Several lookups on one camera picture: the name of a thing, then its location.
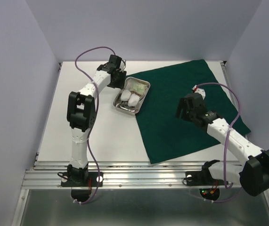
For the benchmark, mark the clear bag of cotton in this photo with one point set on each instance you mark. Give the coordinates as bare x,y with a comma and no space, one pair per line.
138,88

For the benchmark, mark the dark green surgical drape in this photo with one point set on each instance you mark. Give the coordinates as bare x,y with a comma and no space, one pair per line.
166,129

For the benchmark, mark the right side aluminium rail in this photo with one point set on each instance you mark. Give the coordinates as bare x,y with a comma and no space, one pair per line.
237,104

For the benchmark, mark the stainless steel instrument tray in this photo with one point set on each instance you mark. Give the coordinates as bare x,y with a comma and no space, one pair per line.
127,85

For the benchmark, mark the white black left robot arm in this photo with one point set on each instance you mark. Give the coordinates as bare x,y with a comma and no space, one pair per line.
82,112

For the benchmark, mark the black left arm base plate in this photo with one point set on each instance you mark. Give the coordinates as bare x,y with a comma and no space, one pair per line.
92,180

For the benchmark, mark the aluminium extrusion rail frame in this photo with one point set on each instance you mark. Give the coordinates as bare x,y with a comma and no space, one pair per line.
134,193

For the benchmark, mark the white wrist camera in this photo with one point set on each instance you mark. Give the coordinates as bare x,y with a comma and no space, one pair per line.
123,65
200,91

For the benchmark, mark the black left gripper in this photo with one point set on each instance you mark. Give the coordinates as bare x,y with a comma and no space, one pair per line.
121,84

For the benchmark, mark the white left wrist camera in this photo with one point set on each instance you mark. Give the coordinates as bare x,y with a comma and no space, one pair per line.
123,65

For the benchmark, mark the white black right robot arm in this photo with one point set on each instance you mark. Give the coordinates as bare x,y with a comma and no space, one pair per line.
252,174

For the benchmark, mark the steel hemostat forceps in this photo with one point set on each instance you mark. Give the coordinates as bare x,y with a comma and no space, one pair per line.
124,106

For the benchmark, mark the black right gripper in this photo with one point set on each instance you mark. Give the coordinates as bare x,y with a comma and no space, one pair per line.
182,104

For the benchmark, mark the white gauze pad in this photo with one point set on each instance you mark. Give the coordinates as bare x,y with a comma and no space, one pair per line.
125,95
133,100

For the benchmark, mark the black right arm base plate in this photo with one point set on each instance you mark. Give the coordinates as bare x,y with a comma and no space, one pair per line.
200,178

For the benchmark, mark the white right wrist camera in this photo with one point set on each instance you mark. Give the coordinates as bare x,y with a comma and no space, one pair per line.
200,91

